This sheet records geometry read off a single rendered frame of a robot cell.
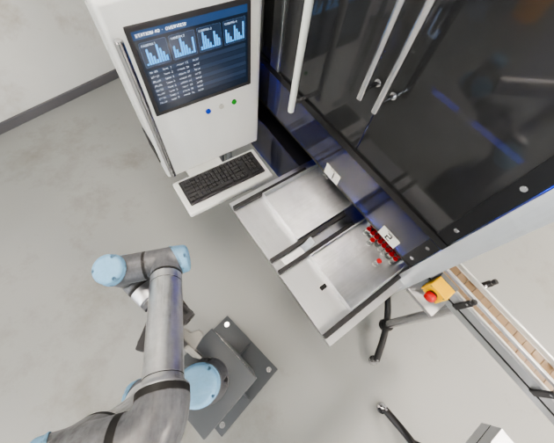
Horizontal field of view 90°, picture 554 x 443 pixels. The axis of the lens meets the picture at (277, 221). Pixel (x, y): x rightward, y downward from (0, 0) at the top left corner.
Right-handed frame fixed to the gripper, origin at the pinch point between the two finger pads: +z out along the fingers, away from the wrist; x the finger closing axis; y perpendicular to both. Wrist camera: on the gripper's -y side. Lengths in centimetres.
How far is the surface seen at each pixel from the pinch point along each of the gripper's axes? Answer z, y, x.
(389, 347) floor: 91, 74, 99
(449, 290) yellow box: 50, 71, 0
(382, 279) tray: 34, 66, 17
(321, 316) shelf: 24.5, 37.0, 18.5
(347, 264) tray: 20, 61, 19
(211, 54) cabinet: -66, 68, -15
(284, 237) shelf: -6, 52, 23
